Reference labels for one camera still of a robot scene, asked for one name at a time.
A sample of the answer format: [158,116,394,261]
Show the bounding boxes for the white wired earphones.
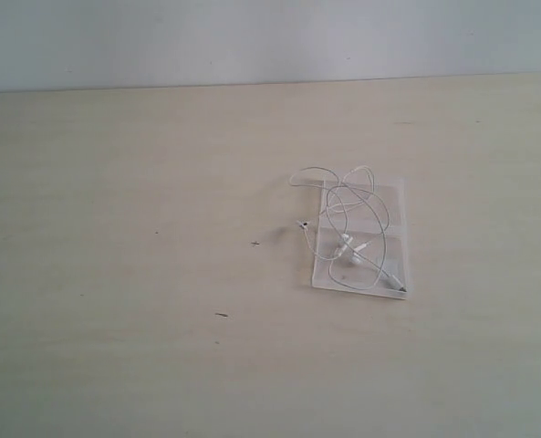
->
[287,164,409,294]

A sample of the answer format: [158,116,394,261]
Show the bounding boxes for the clear plastic open case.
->
[310,177,411,301]

